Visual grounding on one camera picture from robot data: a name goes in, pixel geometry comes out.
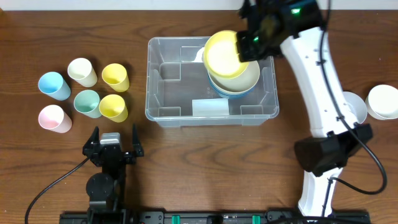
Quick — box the lower yellow cup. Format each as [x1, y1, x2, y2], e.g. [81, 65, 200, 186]
[99, 94, 128, 123]

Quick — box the clear plastic storage container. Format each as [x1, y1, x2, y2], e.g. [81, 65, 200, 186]
[146, 37, 280, 127]

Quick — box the light grey bowl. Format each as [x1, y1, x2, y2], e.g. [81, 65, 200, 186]
[343, 91, 368, 124]

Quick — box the upper yellow cup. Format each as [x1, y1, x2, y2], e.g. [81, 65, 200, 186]
[101, 63, 129, 92]

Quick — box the white bowl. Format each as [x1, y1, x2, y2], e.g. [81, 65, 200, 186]
[365, 85, 397, 120]

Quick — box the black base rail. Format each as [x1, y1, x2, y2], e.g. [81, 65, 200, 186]
[59, 210, 371, 224]

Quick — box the mint green cup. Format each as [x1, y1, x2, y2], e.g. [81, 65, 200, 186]
[73, 90, 102, 118]

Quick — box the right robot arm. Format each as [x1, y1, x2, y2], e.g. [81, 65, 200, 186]
[236, 0, 373, 217]

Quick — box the dark blue bowl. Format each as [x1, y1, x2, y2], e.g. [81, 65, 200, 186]
[208, 77, 254, 98]
[214, 88, 252, 99]

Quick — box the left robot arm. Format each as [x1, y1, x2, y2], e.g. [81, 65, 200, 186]
[82, 126, 144, 212]

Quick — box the yellow bowl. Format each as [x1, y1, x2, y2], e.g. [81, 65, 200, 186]
[203, 30, 249, 79]

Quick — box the light blue cup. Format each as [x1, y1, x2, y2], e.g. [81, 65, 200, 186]
[38, 72, 71, 101]

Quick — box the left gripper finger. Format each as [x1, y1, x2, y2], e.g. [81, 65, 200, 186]
[132, 124, 143, 152]
[83, 126, 100, 149]

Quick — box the yellow cup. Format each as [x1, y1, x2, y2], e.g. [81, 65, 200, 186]
[101, 63, 129, 92]
[99, 94, 128, 123]

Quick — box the cream white cup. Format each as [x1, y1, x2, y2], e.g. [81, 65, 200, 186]
[67, 58, 98, 87]

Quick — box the pink cup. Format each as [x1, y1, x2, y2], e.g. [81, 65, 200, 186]
[38, 105, 72, 133]

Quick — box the large beige bowl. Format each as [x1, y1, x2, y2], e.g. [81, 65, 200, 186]
[209, 61, 261, 95]

